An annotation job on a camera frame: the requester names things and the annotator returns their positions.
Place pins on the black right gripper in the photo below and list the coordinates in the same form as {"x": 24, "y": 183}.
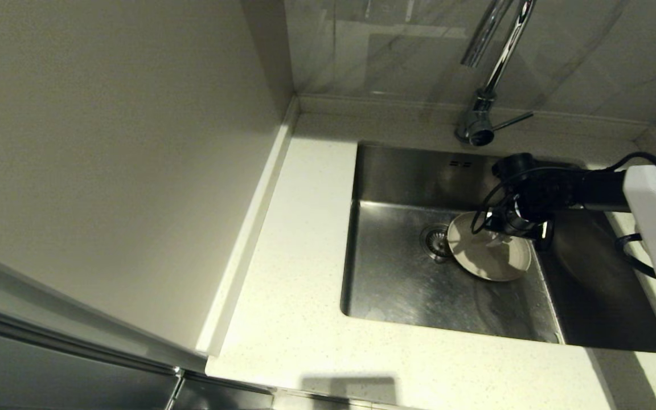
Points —
{"x": 533, "y": 205}

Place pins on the white ceramic soup spoon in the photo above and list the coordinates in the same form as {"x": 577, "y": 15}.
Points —
{"x": 496, "y": 239}

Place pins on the beige round plate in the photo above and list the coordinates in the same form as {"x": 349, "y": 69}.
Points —
{"x": 487, "y": 262}

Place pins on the chrome kitchen faucet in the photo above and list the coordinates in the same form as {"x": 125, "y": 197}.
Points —
{"x": 479, "y": 122}

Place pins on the stainless steel sink basin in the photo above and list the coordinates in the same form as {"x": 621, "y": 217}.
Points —
{"x": 396, "y": 296}

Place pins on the round metal drain strainer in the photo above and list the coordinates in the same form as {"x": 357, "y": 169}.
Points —
{"x": 434, "y": 240}

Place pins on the grey under-counter cabinet front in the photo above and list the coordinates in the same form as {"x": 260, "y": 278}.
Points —
{"x": 220, "y": 396}

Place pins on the beige tall cabinet side panel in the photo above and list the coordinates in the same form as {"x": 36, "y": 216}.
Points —
{"x": 106, "y": 171}

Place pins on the grey tall cabinet door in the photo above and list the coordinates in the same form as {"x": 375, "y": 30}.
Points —
{"x": 49, "y": 381}

